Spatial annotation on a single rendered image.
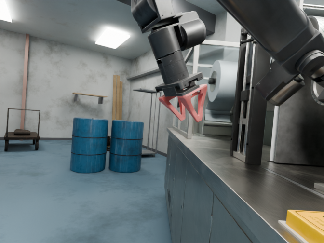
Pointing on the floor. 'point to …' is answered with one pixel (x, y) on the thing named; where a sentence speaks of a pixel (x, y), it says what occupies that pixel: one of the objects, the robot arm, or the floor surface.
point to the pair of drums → (84, 163)
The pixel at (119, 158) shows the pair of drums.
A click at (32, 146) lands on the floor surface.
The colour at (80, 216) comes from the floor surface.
